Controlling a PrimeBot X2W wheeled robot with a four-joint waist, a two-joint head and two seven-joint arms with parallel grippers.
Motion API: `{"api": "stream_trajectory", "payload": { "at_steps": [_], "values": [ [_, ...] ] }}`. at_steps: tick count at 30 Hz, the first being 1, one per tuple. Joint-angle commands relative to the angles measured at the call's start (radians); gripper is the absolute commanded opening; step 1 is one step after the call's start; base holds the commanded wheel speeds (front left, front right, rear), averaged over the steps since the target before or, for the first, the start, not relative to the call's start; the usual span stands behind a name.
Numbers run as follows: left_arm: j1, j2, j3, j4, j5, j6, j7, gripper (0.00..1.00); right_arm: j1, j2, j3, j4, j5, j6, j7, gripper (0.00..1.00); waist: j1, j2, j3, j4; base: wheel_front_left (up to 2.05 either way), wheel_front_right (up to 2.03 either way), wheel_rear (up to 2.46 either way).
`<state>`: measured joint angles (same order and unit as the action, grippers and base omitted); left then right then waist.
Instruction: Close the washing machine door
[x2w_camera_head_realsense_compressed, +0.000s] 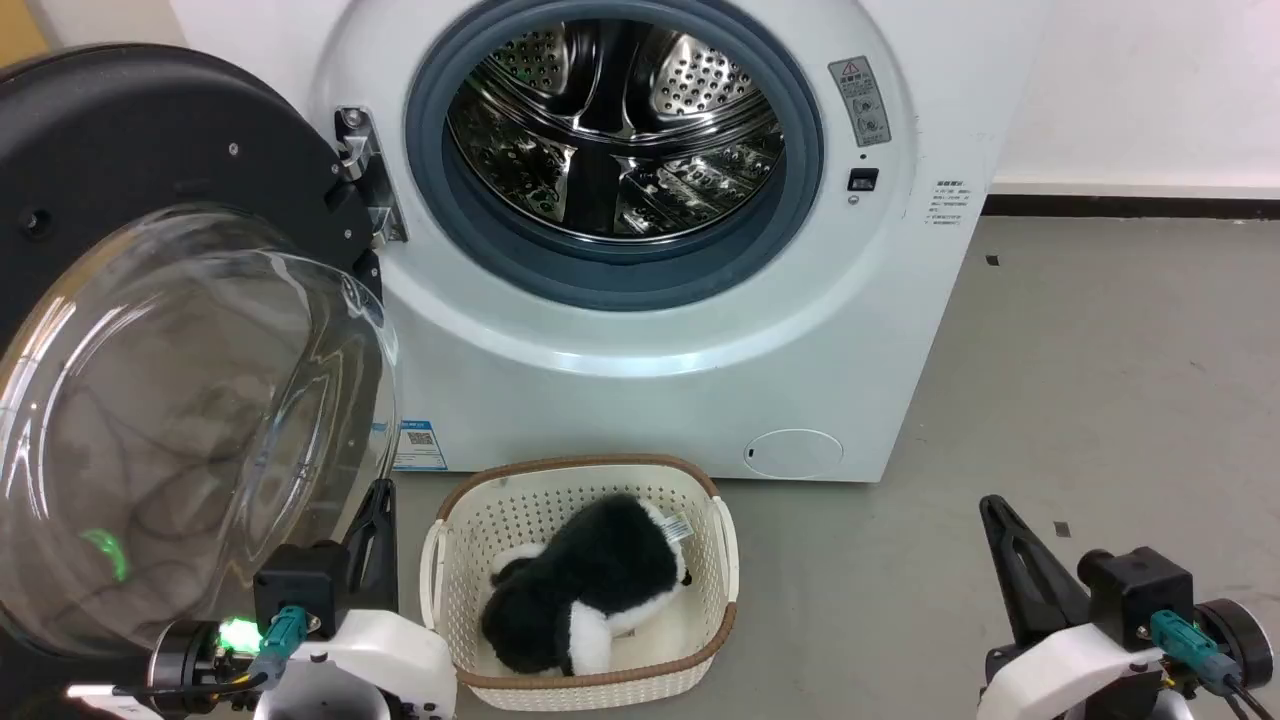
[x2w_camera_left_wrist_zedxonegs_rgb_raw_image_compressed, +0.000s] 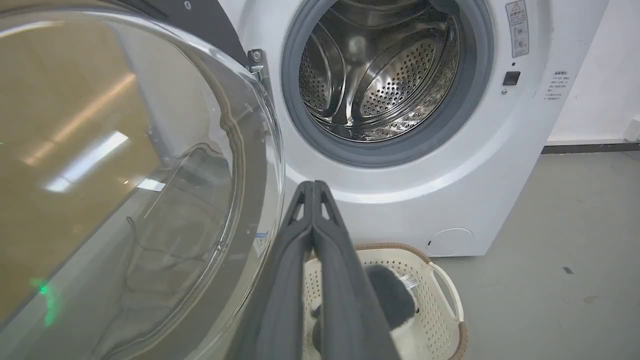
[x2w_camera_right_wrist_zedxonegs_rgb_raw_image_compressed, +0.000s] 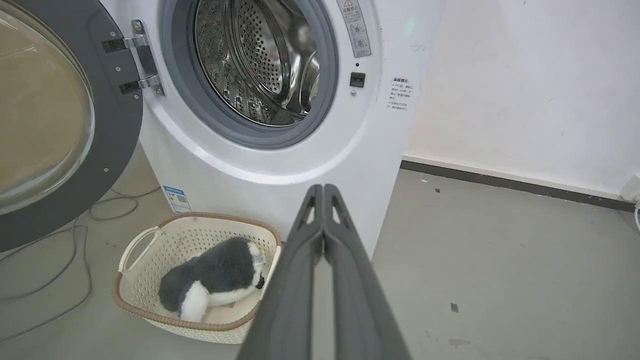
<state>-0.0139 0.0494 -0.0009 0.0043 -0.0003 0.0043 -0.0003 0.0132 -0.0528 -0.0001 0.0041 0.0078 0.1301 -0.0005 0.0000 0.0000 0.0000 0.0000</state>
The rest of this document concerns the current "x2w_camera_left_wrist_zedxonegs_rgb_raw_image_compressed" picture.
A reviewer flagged metal door hinge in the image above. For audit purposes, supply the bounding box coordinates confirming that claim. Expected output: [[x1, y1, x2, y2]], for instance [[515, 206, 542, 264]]
[[247, 48, 273, 96]]

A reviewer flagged white perforated laundry basket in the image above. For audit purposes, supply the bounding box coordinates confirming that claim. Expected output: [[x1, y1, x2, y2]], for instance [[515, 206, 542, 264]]
[[302, 243, 469, 360]]

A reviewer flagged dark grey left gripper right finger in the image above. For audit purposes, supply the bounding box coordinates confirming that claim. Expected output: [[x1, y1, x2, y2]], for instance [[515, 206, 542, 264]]
[[312, 180, 401, 360]]

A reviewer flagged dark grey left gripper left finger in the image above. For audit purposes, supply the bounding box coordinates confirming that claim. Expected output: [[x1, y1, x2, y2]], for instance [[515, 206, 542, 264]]
[[227, 181, 314, 360]]

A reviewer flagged grey and white clothing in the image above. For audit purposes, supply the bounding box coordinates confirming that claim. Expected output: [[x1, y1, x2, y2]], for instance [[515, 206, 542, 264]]
[[312, 264, 418, 353]]

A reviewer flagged white front-load washing machine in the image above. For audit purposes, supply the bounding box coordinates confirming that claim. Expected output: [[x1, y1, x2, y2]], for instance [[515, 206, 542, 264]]
[[216, 0, 611, 258]]

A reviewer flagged steel perforated washer drum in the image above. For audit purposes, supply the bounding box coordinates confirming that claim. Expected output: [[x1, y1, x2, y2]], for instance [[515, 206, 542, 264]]
[[299, 0, 460, 143]]

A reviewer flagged round glass washing machine door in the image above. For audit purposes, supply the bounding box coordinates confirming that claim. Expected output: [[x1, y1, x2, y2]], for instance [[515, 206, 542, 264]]
[[0, 0, 286, 360]]

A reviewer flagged warning sticker label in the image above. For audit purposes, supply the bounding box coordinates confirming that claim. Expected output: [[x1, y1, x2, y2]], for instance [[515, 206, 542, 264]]
[[505, 0, 530, 59]]

